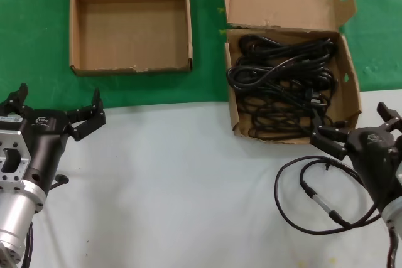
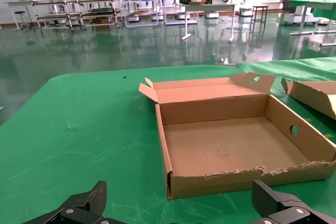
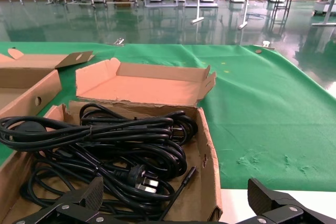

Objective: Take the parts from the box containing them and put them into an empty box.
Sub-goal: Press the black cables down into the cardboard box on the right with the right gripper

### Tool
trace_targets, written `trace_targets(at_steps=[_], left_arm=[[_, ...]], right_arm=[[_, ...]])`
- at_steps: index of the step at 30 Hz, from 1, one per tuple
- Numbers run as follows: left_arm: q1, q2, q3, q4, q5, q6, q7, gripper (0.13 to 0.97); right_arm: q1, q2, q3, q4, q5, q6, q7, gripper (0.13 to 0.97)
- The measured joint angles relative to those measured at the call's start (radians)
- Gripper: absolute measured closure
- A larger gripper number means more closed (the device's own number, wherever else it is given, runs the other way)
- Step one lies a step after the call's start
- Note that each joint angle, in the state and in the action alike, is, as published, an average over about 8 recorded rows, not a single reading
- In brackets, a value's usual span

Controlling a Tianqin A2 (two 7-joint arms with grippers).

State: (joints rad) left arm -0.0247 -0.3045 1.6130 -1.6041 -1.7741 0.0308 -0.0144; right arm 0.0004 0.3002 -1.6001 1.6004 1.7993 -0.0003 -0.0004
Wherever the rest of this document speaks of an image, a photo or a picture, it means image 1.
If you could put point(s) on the empty brown cardboard box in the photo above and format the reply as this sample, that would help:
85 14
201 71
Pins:
132 29

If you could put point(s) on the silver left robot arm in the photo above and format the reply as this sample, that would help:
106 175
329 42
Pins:
15 217

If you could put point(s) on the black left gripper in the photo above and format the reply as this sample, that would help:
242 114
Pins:
47 142

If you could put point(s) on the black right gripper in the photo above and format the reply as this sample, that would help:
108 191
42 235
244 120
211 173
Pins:
373 161

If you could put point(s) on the silver left wrist bracket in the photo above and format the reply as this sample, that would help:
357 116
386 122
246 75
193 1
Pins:
12 142

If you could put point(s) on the silver right wrist bracket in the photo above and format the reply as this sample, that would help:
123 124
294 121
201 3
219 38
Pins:
400 177

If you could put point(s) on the green table mat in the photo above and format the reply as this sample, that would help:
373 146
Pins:
31 45

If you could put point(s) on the silver wrist bracket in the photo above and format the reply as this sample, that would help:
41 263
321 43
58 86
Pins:
400 177
12 142

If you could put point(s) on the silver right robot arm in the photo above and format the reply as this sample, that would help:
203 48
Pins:
395 216

